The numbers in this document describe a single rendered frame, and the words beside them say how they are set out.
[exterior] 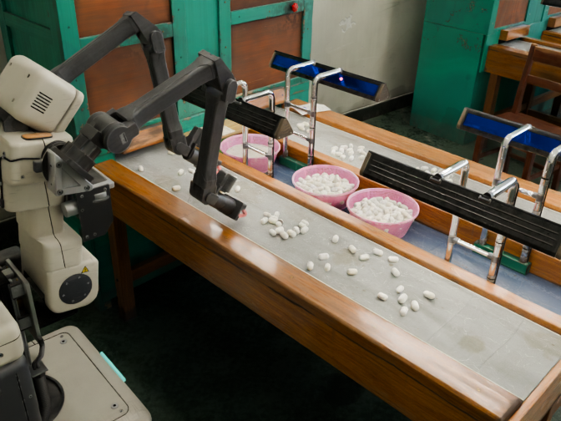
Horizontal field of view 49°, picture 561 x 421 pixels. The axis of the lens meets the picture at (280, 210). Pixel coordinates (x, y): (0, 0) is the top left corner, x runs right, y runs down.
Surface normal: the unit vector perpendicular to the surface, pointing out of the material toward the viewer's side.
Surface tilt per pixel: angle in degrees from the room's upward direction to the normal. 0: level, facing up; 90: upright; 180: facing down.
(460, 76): 90
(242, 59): 90
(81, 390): 0
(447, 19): 90
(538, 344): 0
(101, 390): 0
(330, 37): 90
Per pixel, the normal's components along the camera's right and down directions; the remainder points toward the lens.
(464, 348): 0.03, -0.87
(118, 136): 0.71, 0.47
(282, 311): -0.70, 0.34
